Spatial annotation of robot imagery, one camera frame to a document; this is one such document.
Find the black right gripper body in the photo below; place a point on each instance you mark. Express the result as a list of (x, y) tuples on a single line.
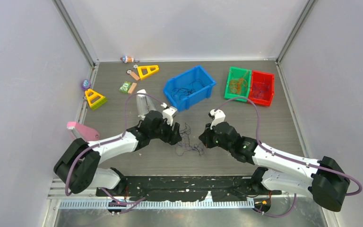
[(216, 141)]

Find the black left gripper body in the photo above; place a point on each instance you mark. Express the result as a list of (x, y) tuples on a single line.
[(163, 132)]

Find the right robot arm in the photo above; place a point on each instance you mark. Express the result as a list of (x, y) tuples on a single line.
[(280, 171)]

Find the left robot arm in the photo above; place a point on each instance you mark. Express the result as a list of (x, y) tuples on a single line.
[(79, 168)]

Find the wooden block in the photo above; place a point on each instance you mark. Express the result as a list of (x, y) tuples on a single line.
[(132, 88)]

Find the green toy block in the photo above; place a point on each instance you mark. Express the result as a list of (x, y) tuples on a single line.
[(125, 87)]

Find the green plastic bin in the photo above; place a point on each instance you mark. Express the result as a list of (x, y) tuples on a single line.
[(238, 83)]

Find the yellow triangle toy far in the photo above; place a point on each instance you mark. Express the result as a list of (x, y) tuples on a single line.
[(147, 71)]

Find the yellow triangle toy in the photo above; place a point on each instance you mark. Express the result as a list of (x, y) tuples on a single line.
[(147, 71), (94, 99)]

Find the blue plastic bin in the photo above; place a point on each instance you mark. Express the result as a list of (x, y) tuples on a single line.
[(189, 88)]

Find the red plastic bin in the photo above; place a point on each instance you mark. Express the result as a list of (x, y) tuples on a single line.
[(262, 88)]

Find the yellow triangle toy near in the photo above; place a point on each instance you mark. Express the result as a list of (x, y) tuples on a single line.
[(94, 99)]

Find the pink metronome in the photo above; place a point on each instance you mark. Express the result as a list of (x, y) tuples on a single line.
[(78, 130)]

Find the small figurine toy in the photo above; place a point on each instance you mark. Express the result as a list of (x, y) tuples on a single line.
[(127, 59)]

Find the purple round toy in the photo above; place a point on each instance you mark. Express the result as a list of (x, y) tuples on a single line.
[(85, 85)]

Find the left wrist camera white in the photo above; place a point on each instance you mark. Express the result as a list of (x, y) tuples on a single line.
[(169, 112)]

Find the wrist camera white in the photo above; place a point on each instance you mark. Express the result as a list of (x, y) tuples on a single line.
[(217, 116), (169, 112)]

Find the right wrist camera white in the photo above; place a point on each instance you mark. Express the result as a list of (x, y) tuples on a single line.
[(217, 116)]

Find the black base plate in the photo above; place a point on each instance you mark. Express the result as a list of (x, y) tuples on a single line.
[(187, 188)]

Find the tan strip with ring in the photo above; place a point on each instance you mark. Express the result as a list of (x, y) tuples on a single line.
[(133, 74)]

